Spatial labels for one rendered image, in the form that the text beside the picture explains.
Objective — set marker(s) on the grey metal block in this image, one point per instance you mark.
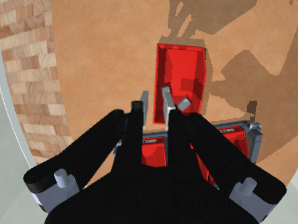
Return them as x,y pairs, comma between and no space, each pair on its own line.
164,89
183,104

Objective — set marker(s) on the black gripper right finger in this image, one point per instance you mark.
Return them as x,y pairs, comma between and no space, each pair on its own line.
248,185

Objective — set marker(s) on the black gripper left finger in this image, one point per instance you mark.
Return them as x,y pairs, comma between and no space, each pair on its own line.
62,176

